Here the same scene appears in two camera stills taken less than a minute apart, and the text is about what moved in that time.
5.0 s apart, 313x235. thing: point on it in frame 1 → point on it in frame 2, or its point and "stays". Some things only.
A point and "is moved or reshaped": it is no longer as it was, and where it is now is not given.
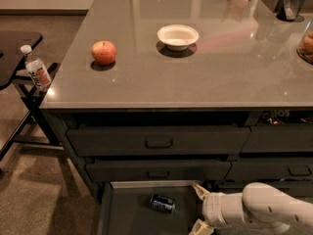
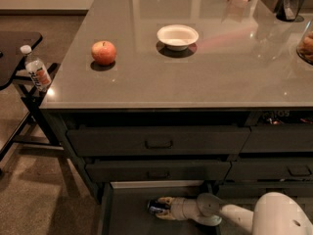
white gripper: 211,208 → 178,209
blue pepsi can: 162,204 is moved or reshaped
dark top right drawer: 279,138 stays
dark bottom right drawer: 302,190 stays
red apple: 104,52 stays
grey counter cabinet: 206,87 stays
